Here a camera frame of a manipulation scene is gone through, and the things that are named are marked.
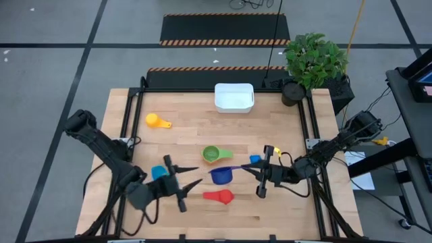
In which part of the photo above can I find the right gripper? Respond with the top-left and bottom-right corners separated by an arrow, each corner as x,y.
241,145 -> 302,198

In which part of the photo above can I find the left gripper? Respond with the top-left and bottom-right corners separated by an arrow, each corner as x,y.
150,154 -> 204,213

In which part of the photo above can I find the orange measuring cup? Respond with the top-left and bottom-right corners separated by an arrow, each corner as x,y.
201,145 -> 234,164

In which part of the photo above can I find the light blue measuring cup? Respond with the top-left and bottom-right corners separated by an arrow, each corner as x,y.
151,164 -> 169,182

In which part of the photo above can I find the dark purple-blue measuring cup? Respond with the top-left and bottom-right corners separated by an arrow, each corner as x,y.
209,165 -> 244,186

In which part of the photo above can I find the red measuring cup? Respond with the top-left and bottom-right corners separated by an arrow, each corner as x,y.
202,189 -> 235,205

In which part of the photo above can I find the yellow measuring cup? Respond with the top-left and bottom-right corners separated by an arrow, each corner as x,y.
145,113 -> 172,130

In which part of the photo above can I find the white plastic basket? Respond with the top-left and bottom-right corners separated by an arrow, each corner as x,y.
214,82 -> 255,114

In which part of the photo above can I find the black plant pot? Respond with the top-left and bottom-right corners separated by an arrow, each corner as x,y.
281,80 -> 307,107

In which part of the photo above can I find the short striped black floor mat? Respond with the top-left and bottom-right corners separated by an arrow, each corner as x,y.
145,65 -> 291,90

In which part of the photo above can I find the white paper sheet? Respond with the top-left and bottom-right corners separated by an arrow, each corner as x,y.
344,151 -> 376,192

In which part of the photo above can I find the green leafy plant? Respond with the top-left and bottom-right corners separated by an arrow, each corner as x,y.
283,32 -> 349,90

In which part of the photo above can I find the long striped black floor mat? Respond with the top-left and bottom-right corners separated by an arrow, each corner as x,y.
159,12 -> 291,47

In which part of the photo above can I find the black side desk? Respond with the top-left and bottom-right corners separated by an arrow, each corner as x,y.
347,67 -> 432,237

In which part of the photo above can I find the laptop computer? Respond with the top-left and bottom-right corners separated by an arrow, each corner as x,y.
401,49 -> 432,104

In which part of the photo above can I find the black table frame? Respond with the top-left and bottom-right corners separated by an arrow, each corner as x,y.
76,76 -> 365,241

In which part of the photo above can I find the thin black hanging cable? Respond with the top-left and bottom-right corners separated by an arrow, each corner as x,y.
264,0 -> 284,81

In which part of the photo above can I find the coiled black floor cable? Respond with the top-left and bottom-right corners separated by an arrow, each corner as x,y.
229,0 -> 275,10

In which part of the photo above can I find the yellow cable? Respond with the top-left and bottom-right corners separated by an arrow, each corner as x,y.
342,0 -> 367,124

